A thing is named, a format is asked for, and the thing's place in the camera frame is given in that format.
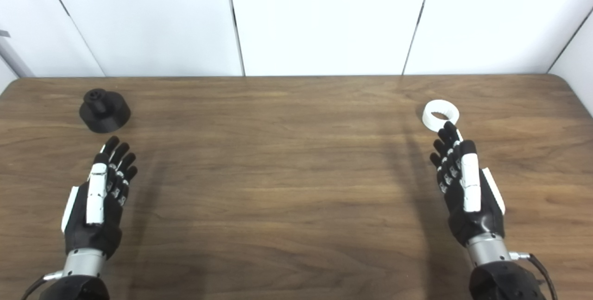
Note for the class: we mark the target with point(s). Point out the round black plastic part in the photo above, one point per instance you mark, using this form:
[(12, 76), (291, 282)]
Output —
[(104, 115)]

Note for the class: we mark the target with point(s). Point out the grey wall post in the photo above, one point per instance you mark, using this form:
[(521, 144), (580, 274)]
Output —
[(14, 59)]

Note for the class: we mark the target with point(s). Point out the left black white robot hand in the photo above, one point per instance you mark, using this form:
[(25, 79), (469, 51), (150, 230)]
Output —
[(96, 193)]

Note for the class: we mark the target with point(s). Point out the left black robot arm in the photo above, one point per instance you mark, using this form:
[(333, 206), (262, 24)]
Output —
[(76, 290)]

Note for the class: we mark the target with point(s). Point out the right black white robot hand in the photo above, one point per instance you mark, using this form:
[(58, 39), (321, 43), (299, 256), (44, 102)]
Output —
[(471, 189)]

